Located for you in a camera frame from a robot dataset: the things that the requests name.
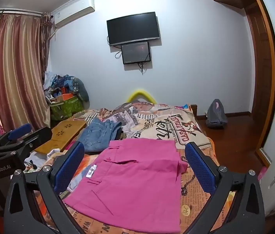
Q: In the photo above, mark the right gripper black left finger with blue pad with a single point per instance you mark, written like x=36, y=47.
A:
x=22, y=213

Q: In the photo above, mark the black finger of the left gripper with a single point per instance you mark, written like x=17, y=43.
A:
x=36, y=139

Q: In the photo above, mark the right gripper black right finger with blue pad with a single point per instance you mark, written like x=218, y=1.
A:
x=246, y=214

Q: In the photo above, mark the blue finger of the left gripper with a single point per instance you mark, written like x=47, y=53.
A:
x=19, y=132

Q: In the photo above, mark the pink pants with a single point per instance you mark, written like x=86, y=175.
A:
x=133, y=184

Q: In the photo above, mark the wooden lap tray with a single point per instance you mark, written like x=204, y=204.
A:
x=62, y=135

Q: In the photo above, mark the pink slipper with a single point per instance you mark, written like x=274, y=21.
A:
x=262, y=172

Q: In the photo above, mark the green laundry basket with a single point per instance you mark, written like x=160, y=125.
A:
x=65, y=109

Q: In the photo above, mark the pile of clothes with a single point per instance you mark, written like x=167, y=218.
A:
x=73, y=85

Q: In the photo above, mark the folded blue jeans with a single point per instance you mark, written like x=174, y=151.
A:
x=97, y=135

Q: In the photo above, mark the striped pink gold curtain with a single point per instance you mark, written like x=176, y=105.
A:
x=24, y=43

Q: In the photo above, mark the grey backpack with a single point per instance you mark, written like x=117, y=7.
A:
x=216, y=116

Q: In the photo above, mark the printed orange bed blanket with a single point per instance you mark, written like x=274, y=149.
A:
x=140, y=120

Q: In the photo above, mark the yellow curved headboard piece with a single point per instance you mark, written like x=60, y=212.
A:
x=141, y=93

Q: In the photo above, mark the white air conditioner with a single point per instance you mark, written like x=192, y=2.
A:
x=73, y=12

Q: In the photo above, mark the small black wall monitor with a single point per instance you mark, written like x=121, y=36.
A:
x=138, y=52

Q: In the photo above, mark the black wall television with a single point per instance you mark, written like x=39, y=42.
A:
x=133, y=28

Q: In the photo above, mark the brown wooden door frame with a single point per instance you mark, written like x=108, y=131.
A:
x=263, y=37

